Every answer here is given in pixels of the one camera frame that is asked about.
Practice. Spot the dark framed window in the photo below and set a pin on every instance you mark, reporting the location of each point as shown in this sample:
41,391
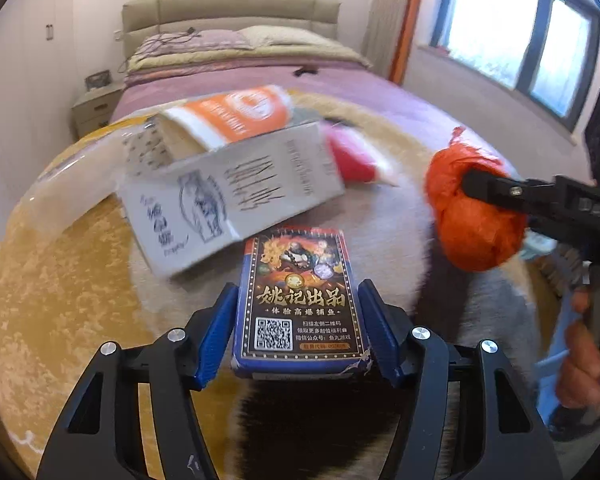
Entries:
490,25

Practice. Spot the pink pillow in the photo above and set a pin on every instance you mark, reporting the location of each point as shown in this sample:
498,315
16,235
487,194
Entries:
200,40

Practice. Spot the orange plastic bag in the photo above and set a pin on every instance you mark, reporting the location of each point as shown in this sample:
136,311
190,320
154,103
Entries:
460,230

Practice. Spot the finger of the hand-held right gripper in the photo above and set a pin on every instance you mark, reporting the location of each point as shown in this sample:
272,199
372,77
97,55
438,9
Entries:
547,225
510,192

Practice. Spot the beige nightstand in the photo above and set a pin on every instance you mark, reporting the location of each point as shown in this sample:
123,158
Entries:
92,110

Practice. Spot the dark playing card box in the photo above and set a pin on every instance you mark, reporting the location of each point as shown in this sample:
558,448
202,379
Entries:
300,300

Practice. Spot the small picture frame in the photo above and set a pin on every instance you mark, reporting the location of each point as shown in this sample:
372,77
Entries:
97,80

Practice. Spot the beige and orange curtain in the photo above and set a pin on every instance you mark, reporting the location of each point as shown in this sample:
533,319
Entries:
390,20

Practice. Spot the white printed carton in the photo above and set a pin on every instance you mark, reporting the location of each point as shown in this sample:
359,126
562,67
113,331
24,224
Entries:
230,195

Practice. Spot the person's right hand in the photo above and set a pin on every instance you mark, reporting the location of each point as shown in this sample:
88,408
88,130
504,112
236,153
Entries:
580,370

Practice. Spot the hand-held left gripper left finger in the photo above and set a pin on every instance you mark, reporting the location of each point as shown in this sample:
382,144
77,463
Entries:
220,330

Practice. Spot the red and white packet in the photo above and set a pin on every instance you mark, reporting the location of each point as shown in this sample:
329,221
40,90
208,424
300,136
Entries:
352,157

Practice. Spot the folded beige quilt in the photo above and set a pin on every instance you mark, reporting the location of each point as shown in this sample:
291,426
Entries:
260,60

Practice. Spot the yellow printed blanket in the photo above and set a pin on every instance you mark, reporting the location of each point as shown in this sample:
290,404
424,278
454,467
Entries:
55,285

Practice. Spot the bed with purple bedspread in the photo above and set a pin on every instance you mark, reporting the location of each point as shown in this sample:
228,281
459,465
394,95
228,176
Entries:
380,90

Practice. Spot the orange and white box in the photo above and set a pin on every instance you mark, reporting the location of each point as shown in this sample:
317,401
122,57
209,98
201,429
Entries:
240,110

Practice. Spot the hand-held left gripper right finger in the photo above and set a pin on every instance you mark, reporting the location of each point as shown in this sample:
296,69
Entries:
380,330

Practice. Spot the cream dotted pillow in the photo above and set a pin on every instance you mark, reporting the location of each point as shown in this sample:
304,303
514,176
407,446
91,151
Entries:
285,35

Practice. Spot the dark brush on bed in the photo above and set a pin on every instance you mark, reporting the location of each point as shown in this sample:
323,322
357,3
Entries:
305,71

